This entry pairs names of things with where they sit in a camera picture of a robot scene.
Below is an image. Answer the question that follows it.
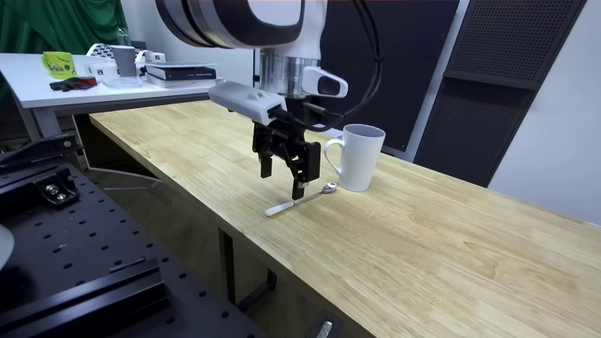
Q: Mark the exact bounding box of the black table leg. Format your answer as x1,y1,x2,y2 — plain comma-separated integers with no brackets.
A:
219,227,239,306

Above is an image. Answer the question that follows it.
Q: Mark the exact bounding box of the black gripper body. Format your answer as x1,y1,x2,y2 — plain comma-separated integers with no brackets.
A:
269,97,333,146

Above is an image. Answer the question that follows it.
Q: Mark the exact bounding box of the large black wall panel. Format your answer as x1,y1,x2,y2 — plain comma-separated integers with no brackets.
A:
318,0,463,156

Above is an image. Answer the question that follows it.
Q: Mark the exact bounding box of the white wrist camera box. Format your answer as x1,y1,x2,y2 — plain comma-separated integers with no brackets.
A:
207,79,288,126

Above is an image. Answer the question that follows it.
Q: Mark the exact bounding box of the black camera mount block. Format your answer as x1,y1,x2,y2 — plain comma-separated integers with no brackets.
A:
38,178,82,210

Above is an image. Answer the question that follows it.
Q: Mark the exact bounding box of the yellow-green packet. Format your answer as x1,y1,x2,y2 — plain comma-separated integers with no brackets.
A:
42,50,80,81

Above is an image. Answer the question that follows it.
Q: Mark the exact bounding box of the black panel with shelf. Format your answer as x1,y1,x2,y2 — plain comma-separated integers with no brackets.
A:
414,0,591,189

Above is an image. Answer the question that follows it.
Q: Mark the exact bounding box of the green curtain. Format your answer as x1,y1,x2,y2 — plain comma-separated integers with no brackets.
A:
0,0,129,56

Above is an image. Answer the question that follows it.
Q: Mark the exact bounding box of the black book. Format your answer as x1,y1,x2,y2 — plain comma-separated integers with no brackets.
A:
144,62,221,84

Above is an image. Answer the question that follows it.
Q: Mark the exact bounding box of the small white object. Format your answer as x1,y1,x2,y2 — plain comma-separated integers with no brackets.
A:
134,49,170,67

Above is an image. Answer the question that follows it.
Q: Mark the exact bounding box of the grey cup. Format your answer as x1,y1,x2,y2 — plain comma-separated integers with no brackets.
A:
110,43,142,79

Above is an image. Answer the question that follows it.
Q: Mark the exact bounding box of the aluminium frame post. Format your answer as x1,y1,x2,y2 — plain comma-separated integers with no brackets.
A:
405,0,474,163

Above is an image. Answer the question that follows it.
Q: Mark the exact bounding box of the white side table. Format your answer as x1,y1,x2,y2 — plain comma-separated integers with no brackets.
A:
0,50,222,143

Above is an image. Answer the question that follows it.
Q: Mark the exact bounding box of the small checker pattern box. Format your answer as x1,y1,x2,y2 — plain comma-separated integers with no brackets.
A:
85,41,123,84

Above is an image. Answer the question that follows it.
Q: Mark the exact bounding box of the red and black tool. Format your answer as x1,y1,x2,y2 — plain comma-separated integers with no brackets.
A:
50,75,100,94

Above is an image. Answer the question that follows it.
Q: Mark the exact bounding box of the white-handled metal spoon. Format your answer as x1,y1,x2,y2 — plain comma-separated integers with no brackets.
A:
264,180,341,219

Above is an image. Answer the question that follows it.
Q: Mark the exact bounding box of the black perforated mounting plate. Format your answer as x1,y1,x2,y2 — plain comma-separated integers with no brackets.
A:
0,133,269,338

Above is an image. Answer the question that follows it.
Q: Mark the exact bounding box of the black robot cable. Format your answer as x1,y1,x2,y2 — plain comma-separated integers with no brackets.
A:
309,0,388,133

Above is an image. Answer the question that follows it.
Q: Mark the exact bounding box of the white ceramic mug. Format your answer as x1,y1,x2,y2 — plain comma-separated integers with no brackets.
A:
322,122,390,193

